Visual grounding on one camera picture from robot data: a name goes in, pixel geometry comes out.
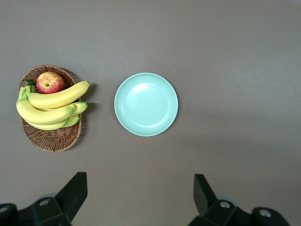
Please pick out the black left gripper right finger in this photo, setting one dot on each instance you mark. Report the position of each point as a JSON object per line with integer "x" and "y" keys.
{"x": 204, "y": 200}

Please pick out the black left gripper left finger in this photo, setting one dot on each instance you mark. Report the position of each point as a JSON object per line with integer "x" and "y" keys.
{"x": 70, "y": 197}

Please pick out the pale green round plate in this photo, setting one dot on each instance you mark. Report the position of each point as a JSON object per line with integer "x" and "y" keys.
{"x": 145, "y": 104}

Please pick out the brown wicker basket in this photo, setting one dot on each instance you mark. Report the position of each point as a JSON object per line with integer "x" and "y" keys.
{"x": 54, "y": 141}

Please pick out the red yellow apple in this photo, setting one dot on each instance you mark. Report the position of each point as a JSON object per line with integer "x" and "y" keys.
{"x": 50, "y": 82}

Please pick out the large table cover mat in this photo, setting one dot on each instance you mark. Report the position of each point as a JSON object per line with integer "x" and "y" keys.
{"x": 211, "y": 47}

